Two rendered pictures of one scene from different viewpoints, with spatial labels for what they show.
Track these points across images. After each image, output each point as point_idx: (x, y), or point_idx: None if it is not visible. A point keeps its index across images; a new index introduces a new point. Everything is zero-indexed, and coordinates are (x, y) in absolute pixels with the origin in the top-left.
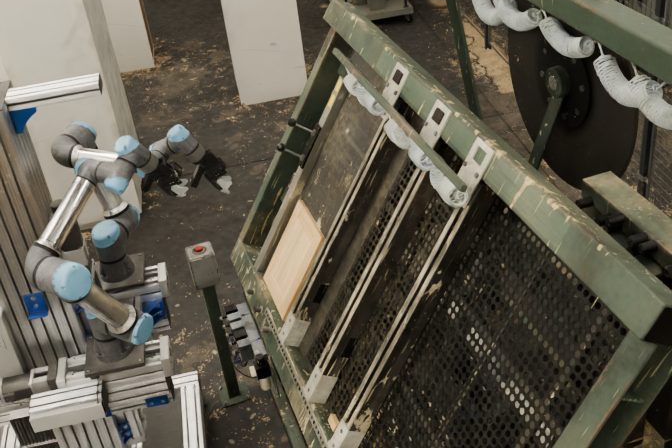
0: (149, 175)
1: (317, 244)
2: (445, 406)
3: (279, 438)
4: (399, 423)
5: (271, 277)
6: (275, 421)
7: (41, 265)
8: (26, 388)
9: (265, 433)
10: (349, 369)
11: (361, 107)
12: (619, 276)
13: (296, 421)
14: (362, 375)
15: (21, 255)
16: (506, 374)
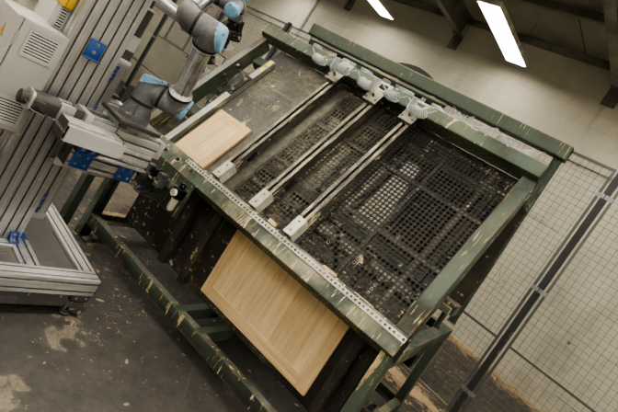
0: (233, 23)
1: (246, 132)
2: (385, 212)
3: (102, 268)
4: (343, 222)
5: (186, 145)
6: (95, 257)
7: (205, 14)
8: (57, 106)
9: (90, 262)
10: (285, 197)
11: (287, 78)
12: (521, 155)
13: (111, 262)
14: (145, 252)
15: (120, 8)
16: (432, 198)
